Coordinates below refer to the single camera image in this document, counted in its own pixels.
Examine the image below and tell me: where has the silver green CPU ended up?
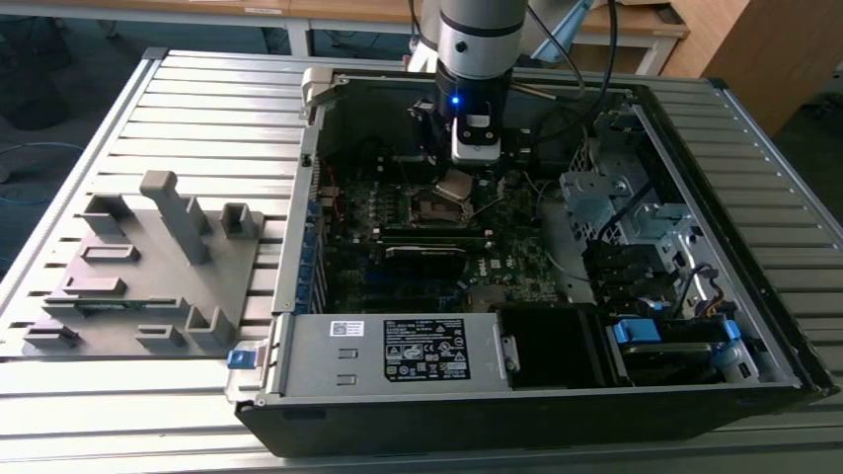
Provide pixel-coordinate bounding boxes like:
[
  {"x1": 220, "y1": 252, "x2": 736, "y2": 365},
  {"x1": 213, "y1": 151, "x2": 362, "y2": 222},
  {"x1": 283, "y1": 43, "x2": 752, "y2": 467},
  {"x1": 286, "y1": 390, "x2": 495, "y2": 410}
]
[{"x1": 432, "y1": 172, "x2": 475, "y2": 201}]

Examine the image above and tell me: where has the CPU socket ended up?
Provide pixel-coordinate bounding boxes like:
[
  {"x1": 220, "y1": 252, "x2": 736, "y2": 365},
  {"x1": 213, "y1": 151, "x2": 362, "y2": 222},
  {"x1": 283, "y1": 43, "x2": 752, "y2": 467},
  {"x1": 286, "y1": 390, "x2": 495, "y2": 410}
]
[{"x1": 406, "y1": 186, "x2": 476, "y2": 228}]

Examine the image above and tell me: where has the black RAM slot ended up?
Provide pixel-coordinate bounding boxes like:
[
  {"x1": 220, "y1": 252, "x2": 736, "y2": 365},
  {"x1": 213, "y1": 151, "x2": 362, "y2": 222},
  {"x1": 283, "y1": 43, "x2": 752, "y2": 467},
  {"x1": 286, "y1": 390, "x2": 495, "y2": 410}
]
[
  {"x1": 378, "y1": 225, "x2": 492, "y2": 237},
  {"x1": 379, "y1": 234, "x2": 495, "y2": 247}
]

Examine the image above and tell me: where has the silver metal drive cage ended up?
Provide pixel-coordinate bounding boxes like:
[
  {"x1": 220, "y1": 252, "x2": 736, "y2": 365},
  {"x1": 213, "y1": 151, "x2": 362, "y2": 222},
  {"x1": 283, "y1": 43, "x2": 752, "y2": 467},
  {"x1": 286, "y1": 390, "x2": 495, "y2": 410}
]
[{"x1": 558, "y1": 111, "x2": 712, "y2": 303}]

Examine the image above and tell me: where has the green motherboard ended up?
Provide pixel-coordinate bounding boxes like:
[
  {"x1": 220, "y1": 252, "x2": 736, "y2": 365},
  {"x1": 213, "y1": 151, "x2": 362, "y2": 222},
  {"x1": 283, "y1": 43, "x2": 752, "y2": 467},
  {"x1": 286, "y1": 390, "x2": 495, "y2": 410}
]
[{"x1": 315, "y1": 147, "x2": 580, "y2": 315}]

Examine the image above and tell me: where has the black graphics card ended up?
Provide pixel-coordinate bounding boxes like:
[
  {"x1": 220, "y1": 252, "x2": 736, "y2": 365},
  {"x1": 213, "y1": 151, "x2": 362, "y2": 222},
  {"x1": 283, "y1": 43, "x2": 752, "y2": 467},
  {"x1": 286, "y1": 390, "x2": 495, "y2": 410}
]
[{"x1": 383, "y1": 245, "x2": 468, "y2": 278}]

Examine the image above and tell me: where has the chipset heat sink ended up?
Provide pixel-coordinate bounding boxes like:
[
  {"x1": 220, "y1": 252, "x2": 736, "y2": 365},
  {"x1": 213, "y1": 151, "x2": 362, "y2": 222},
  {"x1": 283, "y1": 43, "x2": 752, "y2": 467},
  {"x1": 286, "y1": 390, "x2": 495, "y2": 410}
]
[{"x1": 468, "y1": 284, "x2": 510, "y2": 311}]

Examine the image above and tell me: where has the black connector bundle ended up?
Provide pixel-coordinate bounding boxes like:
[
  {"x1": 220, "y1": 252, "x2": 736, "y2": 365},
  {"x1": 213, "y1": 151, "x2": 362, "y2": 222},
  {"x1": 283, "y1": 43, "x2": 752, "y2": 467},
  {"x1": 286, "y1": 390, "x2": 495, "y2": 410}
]
[{"x1": 582, "y1": 239, "x2": 674, "y2": 310}]

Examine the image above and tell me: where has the wooden cabinet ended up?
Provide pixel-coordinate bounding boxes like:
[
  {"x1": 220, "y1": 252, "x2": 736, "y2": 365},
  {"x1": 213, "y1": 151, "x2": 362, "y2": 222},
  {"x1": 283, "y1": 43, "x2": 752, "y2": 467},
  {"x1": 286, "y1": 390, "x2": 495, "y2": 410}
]
[{"x1": 662, "y1": 0, "x2": 843, "y2": 138}]

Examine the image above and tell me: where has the blue disk carrier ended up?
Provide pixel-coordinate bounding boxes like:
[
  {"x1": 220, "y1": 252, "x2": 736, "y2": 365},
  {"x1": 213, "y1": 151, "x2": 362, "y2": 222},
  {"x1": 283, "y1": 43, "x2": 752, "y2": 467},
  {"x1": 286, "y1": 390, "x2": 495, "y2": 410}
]
[{"x1": 608, "y1": 317, "x2": 744, "y2": 389}]

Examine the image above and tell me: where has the grey parts rack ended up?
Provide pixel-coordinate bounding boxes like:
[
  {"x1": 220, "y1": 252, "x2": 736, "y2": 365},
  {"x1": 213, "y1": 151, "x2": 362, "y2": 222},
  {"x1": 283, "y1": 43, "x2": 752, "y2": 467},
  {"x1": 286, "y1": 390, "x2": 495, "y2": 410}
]
[{"x1": 21, "y1": 170, "x2": 265, "y2": 357}]

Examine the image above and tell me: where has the silver power supply box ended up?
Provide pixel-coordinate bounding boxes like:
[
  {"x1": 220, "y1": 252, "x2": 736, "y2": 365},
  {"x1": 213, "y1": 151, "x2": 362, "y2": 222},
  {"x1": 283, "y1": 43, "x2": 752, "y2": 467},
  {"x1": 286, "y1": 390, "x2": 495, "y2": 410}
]
[{"x1": 263, "y1": 311, "x2": 522, "y2": 397}]

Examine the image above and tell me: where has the black PC case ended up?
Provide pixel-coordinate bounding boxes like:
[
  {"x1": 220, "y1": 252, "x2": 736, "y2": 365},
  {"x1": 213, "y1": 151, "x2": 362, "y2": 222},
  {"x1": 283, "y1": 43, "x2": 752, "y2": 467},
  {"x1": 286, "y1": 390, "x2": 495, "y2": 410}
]
[{"x1": 233, "y1": 66, "x2": 842, "y2": 459}]

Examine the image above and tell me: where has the green RAM stick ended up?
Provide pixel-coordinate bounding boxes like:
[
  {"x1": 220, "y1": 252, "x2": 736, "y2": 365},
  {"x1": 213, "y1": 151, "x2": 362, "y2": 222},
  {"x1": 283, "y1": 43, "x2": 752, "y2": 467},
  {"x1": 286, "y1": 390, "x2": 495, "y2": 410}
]
[{"x1": 72, "y1": 299, "x2": 148, "y2": 313}]

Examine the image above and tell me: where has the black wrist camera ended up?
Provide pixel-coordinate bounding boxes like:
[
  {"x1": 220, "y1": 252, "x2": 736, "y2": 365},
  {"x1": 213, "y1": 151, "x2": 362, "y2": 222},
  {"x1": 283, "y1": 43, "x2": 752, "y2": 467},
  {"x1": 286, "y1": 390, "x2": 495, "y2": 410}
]
[{"x1": 406, "y1": 97, "x2": 438, "y2": 123}]

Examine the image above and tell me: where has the copper cable sleeve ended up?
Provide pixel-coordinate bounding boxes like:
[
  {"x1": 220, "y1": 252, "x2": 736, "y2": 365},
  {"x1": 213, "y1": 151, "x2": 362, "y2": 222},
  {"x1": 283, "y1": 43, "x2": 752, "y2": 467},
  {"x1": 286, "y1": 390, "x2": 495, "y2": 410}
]
[{"x1": 510, "y1": 82, "x2": 563, "y2": 101}]

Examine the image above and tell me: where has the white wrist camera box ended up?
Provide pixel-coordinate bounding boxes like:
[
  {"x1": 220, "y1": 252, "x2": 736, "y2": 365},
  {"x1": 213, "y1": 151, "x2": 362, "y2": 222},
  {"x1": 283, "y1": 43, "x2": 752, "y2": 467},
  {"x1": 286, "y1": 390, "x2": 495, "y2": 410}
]
[{"x1": 451, "y1": 113, "x2": 503, "y2": 165}]

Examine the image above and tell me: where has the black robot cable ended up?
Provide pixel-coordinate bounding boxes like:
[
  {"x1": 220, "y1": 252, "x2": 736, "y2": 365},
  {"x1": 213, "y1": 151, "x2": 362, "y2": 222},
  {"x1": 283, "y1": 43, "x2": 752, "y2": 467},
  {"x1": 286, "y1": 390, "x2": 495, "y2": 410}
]
[{"x1": 536, "y1": 0, "x2": 620, "y2": 149}]

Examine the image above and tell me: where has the beige case handle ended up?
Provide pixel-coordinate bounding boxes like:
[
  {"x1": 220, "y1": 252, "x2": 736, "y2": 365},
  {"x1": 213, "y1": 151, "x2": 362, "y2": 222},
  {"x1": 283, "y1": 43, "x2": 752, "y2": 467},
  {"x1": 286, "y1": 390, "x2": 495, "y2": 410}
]
[{"x1": 299, "y1": 67, "x2": 351, "y2": 120}]

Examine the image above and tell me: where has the wooden desk white frame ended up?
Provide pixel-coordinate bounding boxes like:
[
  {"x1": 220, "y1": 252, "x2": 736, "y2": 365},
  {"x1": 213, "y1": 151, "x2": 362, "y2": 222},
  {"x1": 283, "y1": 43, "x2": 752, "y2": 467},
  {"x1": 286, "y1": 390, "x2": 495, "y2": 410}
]
[
  {"x1": 0, "y1": 0, "x2": 311, "y2": 56},
  {"x1": 288, "y1": 0, "x2": 691, "y2": 76}
]

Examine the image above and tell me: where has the black drive cable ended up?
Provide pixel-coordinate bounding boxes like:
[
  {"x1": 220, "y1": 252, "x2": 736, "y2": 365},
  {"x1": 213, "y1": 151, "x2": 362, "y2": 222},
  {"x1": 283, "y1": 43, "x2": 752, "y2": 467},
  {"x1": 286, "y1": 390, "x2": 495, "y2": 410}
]
[{"x1": 595, "y1": 180, "x2": 658, "y2": 248}]

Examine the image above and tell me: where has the coloured wire bundle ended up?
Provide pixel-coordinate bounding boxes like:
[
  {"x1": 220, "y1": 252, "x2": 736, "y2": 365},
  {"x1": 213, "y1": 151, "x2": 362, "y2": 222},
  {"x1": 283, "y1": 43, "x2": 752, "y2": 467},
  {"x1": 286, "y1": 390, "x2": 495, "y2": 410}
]
[{"x1": 694, "y1": 288, "x2": 730, "y2": 320}]

